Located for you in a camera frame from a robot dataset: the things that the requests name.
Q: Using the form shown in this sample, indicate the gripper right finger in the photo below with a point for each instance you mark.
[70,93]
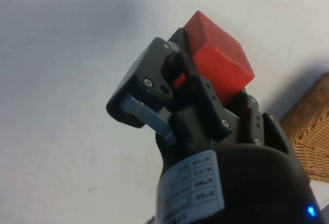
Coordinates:
[270,129]

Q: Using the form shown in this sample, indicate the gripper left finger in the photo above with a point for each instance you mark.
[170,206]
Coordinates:
[149,70]

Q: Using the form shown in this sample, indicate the red cube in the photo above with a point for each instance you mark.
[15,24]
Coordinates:
[221,54]

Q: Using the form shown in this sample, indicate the wicker basket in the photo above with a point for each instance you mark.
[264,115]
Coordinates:
[313,131]

